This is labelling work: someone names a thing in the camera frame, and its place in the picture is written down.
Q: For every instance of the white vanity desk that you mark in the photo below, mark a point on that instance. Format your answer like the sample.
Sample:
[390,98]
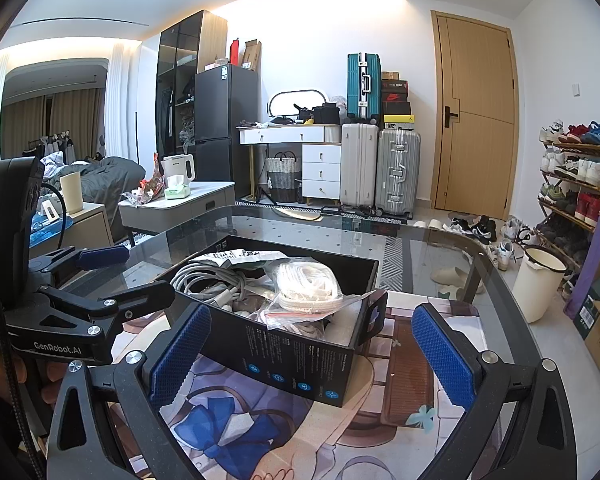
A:
[320,170]

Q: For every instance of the beige cylindrical bin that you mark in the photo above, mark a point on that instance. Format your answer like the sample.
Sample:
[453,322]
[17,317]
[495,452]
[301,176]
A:
[71,192]

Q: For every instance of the beige slippers pair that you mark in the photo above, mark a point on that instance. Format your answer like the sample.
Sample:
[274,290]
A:
[455,280]

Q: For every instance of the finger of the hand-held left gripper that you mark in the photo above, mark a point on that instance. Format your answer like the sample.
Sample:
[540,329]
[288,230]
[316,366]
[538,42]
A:
[102,256]
[130,300]

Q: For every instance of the oval mirror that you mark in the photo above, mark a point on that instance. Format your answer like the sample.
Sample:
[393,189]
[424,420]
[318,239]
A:
[287,105]

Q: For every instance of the white sneaker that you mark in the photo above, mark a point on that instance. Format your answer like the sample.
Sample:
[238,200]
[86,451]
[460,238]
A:
[505,255]

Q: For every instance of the white sheer curtain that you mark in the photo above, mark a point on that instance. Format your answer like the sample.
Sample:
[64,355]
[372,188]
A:
[122,105]

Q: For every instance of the white electric kettle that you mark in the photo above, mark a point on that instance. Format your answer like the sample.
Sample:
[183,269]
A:
[177,167]

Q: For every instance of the clothes rack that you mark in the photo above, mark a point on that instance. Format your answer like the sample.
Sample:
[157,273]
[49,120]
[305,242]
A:
[50,145]

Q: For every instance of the person's left hand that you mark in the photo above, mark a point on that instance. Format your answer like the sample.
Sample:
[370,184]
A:
[55,379]

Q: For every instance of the green tissue box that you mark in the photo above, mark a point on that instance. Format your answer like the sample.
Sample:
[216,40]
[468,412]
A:
[176,191]

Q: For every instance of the shoe rack with shoes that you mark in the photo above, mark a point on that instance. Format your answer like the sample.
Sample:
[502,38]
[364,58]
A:
[580,170]

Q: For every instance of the black yellow shoe box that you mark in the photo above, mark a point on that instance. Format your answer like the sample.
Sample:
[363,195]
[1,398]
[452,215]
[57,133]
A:
[399,122]

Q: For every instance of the dark glass cabinet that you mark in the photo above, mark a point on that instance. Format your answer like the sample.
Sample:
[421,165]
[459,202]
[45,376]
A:
[180,60]

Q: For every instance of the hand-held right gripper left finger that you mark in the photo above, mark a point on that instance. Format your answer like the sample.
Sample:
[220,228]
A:
[180,355]

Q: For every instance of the black refrigerator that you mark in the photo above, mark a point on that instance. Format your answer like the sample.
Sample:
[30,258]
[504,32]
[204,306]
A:
[225,110]

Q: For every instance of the printed desk mat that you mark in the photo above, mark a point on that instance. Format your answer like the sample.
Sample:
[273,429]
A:
[380,385]

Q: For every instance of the silver suitcase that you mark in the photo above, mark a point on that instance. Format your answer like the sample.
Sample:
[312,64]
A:
[399,170]

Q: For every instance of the black pouch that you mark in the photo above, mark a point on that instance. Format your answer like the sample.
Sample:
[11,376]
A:
[326,114]

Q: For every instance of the wooden door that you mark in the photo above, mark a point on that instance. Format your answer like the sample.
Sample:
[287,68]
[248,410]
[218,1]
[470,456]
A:
[475,110]

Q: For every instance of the black cardboard box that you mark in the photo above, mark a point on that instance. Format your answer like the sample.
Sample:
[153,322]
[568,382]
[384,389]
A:
[290,360]

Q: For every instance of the black white sneakers pair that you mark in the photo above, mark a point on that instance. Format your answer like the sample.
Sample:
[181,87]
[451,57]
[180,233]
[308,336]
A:
[472,227]

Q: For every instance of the beige bedside cabinet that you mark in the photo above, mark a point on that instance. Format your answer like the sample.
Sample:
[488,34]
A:
[90,225]

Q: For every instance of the red crumpled wrapper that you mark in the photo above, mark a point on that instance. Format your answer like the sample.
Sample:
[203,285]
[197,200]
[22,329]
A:
[152,180]

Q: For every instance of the woven laundry basket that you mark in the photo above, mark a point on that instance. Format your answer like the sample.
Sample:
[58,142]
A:
[282,180]

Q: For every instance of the white suitcase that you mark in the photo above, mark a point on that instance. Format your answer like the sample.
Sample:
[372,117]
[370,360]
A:
[359,165]

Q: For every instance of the teal suitcase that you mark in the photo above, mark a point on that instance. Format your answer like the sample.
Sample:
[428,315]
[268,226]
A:
[364,87]

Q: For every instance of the blue plastic bag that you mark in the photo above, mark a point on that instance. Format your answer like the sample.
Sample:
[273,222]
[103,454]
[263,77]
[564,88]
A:
[50,236]

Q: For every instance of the black shoe box red logo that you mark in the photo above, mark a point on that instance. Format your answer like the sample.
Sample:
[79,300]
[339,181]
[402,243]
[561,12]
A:
[395,91]

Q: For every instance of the brown curtain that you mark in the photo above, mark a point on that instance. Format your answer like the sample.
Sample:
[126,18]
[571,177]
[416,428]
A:
[30,120]

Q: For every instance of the white bucket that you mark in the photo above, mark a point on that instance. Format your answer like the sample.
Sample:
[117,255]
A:
[537,290]

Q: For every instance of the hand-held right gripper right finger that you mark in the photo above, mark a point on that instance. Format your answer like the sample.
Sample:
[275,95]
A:
[440,355]

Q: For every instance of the grey duvet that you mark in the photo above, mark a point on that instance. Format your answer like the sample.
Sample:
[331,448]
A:
[105,175]

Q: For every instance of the white paper packet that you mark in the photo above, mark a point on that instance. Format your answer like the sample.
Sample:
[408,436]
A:
[245,260]

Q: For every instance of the dark green box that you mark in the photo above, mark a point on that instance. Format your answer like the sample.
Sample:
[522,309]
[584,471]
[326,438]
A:
[592,310]

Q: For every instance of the grey low cabinet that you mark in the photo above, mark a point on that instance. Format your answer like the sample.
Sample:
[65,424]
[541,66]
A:
[200,207]

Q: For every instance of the purple foam board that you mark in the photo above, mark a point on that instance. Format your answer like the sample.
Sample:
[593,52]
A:
[592,255]

